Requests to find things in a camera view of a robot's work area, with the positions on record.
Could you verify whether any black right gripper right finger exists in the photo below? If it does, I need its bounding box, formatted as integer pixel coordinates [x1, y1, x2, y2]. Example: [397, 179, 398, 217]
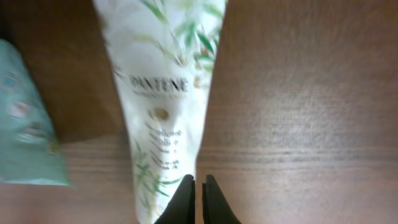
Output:
[202, 175, 241, 224]

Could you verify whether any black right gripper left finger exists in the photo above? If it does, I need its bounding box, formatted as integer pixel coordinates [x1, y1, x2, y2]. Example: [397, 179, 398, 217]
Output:
[155, 174, 195, 224]

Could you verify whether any white floral cream tube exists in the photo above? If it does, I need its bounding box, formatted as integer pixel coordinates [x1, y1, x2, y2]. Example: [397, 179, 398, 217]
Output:
[94, 0, 228, 223]

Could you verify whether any mint green wipes pack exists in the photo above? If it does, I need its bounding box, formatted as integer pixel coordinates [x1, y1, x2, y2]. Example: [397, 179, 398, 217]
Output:
[1, 39, 71, 186]

